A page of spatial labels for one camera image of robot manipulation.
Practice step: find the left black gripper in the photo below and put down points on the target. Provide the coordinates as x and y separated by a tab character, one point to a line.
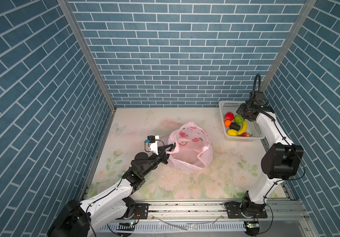
162	156

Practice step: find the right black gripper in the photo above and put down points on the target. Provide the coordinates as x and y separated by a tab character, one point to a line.
241	108

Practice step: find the green fruit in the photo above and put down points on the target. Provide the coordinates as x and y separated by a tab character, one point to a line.
239	119

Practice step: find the white plastic mesh basket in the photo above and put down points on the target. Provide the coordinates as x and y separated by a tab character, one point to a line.
252	127

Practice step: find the red fruit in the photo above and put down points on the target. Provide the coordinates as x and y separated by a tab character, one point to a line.
229	116

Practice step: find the yellow banana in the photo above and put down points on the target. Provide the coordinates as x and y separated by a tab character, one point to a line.
243	128

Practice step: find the dark avocado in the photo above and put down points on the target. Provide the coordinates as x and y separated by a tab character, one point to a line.
235	126

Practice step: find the orange fruit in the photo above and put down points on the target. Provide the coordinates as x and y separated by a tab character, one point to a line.
227	123

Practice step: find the yellow lemon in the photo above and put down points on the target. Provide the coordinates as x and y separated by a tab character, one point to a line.
232	132

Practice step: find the pink plastic bag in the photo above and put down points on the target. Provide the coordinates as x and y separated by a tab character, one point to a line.
193	151

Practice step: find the red yellow apple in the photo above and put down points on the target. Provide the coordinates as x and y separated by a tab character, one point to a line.
245	135

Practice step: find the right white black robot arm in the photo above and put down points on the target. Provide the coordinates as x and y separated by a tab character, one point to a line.
280	162

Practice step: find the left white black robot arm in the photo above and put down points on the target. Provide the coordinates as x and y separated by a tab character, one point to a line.
83	218

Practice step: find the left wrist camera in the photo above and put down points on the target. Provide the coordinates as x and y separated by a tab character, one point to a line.
152	141

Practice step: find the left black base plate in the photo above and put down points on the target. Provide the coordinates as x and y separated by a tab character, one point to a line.
139	210

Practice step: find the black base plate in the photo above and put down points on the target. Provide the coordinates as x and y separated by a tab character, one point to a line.
239	210
139	210

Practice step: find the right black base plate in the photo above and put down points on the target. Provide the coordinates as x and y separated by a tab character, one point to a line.
239	210

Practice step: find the white slotted cable duct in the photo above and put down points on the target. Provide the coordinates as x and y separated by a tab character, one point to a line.
174	227

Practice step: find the aluminium mounting rail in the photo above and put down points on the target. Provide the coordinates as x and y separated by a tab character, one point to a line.
205	210

